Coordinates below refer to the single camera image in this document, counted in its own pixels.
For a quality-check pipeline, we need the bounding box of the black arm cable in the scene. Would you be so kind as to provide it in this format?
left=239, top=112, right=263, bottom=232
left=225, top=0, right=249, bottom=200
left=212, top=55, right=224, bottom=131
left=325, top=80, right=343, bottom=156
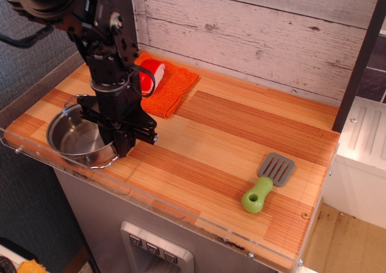
left=0, top=24, right=55, bottom=49

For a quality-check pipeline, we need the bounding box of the silver dispenser button panel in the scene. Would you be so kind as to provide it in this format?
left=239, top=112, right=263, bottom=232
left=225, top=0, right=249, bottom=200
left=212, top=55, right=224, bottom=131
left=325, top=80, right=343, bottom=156
left=121, top=221, right=195, bottom=272

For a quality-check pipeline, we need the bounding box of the yellow black object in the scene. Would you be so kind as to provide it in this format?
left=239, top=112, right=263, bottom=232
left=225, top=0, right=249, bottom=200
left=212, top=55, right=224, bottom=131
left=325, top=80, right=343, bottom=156
left=1, top=256, right=47, bottom=273

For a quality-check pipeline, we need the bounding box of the stainless steel pan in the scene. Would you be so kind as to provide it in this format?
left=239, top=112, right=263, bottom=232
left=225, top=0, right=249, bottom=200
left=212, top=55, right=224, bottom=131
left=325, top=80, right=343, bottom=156
left=46, top=95, right=119, bottom=169

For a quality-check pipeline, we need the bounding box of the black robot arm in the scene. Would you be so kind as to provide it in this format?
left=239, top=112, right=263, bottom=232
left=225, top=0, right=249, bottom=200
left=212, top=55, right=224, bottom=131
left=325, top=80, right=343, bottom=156
left=7, top=0, right=158, bottom=157

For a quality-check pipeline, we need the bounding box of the white toy sink unit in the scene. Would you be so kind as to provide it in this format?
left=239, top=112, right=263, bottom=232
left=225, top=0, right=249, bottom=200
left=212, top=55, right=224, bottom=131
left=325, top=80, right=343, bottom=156
left=322, top=97, right=385, bottom=228

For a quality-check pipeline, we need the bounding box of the grey toy fridge cabinet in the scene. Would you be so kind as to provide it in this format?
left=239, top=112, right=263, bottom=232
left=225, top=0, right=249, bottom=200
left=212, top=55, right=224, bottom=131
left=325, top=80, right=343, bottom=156
left=55, top=169, right=274, bottom=272

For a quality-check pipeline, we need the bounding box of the grey green toy spatula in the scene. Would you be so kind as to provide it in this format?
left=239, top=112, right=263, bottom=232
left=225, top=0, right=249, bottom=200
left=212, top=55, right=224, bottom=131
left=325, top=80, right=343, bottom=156
left=241, top=152, right=295, bottom=213

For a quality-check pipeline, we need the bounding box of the clear acrylic table guard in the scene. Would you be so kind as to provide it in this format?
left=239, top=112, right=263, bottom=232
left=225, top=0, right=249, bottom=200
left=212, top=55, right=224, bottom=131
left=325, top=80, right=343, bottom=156
left=5, top=51, right=337, bottom=272

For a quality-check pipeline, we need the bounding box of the orange cloth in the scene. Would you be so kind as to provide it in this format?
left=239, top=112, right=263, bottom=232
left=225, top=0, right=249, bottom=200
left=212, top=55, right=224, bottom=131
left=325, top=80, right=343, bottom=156
left=135, top=52, right=200, bottom=118

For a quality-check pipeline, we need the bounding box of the red white toy sushi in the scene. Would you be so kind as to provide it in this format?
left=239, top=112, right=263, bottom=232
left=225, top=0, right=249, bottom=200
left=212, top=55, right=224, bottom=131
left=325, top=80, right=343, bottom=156
left=139, top=59, right=165, bottom=97

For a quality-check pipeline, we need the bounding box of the dark right vertical post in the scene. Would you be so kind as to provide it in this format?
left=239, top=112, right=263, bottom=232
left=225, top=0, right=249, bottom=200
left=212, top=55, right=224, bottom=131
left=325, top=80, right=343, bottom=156
left=332, top=0, right=385, bottom=133

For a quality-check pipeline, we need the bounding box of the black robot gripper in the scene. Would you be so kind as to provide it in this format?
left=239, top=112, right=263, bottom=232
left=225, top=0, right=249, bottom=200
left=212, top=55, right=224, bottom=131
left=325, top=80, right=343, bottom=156
left=77, top=77, right=158, bottom=158

